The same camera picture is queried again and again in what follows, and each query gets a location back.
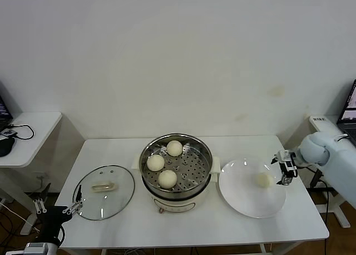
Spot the white side desk with label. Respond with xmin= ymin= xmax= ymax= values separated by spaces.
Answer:
xmin=308 ymin=115 xmax=356 ymax=229

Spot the white wall socket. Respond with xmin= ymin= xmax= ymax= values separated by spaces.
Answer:
xmin=35 ymin=172 xmax=47 ymax=189

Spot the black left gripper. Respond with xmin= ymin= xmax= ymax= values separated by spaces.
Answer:
xmin=32 ymin=184 xmax=84 ymax=244

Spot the white side desk with mouse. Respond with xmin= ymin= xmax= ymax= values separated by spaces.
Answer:
xmin=0 ymin=111 xmax=63 ymax=236

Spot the black looped desk cable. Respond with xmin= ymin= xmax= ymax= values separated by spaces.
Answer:
xmin=8 ymin=123 xmax=35 ymax=141

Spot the black computer mouse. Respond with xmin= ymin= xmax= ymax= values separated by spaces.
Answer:
xmin=0 ymin=137 xmax=15 ymax=157

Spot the white round plate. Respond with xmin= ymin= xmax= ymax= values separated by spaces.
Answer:
xmin=218 ymin=158 xmax=287 ymax=219

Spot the black hanging power cable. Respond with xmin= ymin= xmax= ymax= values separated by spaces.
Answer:
xmin=319 ymin=179 xmax=342 ymax=219

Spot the white floor cable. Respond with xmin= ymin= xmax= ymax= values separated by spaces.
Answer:
xmin=0 ymin=201 xmax=37 ymax=235

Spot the black laptop adapter cable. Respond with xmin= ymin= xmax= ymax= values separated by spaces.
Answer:
xmin=310 ymin=168 xmax=325 ymax=188

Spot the round glass pot lid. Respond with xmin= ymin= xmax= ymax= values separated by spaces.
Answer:
xmin=72 ymin=165 xmax=136 ymax=221

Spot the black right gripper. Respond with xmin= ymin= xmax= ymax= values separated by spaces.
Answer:
xmin=270 ymin=149 xmax=298 ymax=186

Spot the stainless steel steamer basket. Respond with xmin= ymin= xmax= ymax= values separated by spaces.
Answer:
xmin=131 ymin=132 xmax=223 ymax=194

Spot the dark laptop with grey screen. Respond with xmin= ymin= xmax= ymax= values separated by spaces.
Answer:
xmin=336 ymin=79 xmax=356 ymax=144

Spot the white steamed baozi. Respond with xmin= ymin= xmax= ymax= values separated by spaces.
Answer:
xmin=255 ymin=173 xmax=275 ymax=189
xmin=157 ymin=169 xmax=178 ymax=191
xmin=166 ymin=140 xmax=184 ymax=157
xmin=146 ymin=154 xmax=165 ymax=172

